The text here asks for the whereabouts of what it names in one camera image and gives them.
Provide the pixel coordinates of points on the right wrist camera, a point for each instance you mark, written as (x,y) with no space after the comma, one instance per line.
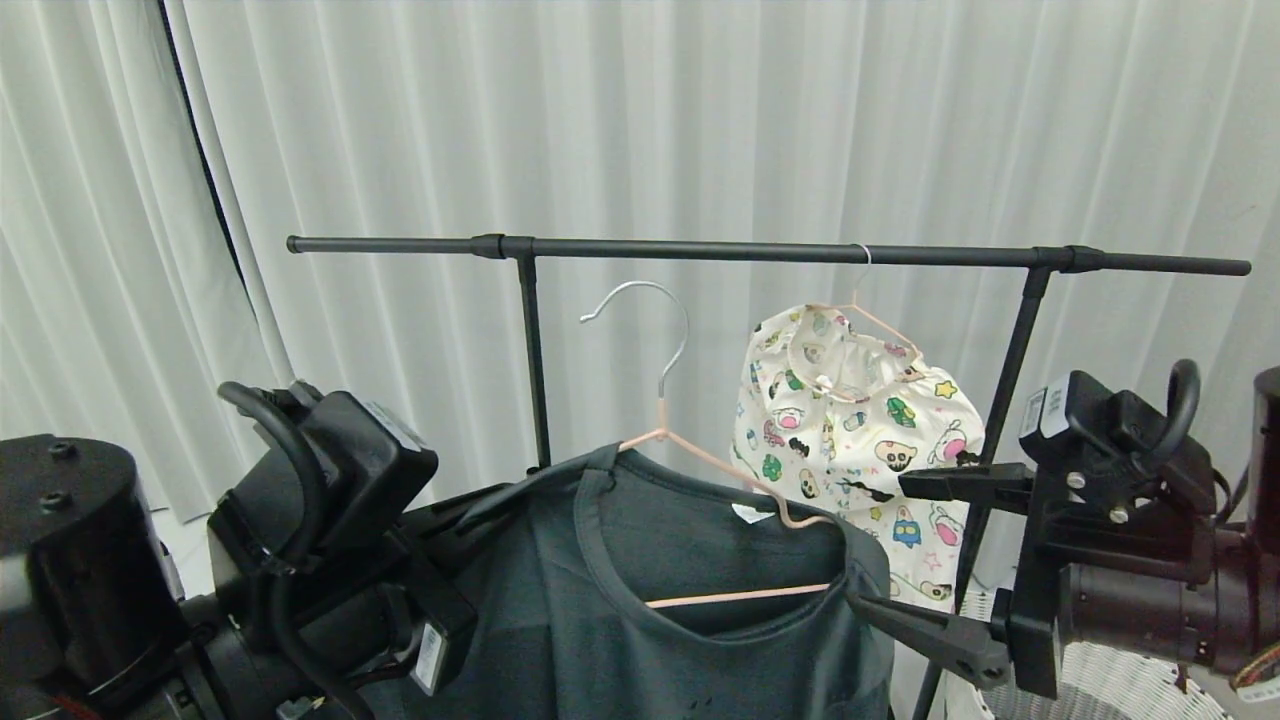
(1090,420)

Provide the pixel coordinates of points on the cream printed shorts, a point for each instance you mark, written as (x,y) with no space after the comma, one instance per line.
(860,440)

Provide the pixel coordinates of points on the dark grey T-shirt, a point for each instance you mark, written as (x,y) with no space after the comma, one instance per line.
(560,640)

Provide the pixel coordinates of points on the white laundry basket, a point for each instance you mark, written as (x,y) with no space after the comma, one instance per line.
(1120,690)

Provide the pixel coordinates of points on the pink clothes hanger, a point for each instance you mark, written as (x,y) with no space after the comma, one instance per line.
(662,415)
(880,321)

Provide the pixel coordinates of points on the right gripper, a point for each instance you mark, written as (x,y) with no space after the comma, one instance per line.
(1130,615)

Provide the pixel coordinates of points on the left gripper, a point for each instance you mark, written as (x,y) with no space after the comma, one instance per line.
(350,640)

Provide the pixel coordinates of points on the black clothes rack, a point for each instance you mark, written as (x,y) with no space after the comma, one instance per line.
(700,249)

